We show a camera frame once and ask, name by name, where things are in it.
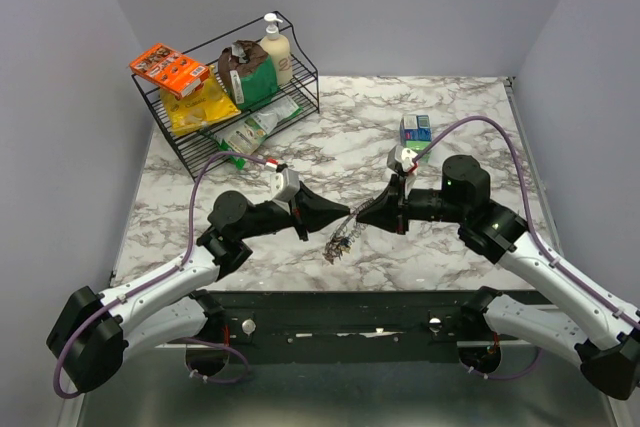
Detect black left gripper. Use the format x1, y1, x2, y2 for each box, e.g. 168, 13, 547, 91
238, 181, 350, 242

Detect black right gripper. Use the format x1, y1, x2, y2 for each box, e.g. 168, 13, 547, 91
356, 172, 467, 235

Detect metal disc with key rings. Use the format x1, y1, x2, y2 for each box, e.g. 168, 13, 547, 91
323, 198, 374, 264

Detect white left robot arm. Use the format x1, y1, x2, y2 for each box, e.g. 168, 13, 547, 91
46, 174, 350, 399

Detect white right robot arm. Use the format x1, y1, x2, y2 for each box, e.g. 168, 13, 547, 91
357, 155, 639, 400

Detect blue green small box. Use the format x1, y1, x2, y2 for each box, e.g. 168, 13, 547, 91
399, 114, 432, 153

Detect green white snack packet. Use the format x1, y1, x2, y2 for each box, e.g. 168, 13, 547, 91
213, 96, 302, 155

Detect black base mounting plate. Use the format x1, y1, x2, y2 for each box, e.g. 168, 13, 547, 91
190, 289, 494, 365

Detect yellow chips bag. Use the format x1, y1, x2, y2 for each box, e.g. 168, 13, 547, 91
159, 66, 241, 136

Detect brown and green bag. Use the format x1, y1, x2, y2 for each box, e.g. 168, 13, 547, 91
217, 40, 279, 111

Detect cream pump lotion bottle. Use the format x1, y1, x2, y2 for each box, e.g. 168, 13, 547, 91
259, 13, 293, 86

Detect orange snack box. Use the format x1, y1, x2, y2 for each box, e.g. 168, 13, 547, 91
129, 43, 210, 100

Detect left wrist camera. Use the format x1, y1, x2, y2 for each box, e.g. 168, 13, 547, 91
270, 164, 300, 203

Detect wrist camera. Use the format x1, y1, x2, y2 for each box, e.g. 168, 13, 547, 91
386, 145, 418, 176
270, 164, 300, 203

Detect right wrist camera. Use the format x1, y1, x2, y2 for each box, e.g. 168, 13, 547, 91
386, 145, 418, 176

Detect black wire shelf rack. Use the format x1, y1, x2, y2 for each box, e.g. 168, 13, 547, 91
129, 11, 320, 178

